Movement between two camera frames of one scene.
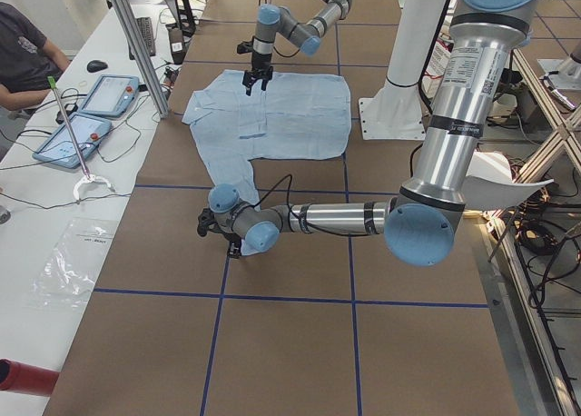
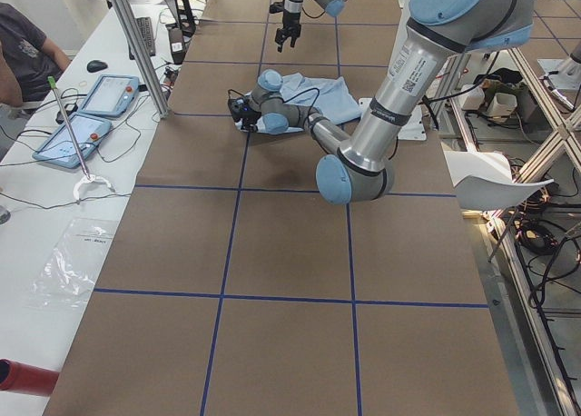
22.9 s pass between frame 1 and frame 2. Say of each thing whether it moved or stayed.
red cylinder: stayed
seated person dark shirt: stayed
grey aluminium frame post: stayed
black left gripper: moved
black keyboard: stayed
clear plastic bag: stayed
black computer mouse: stayed
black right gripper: moved
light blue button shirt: moved
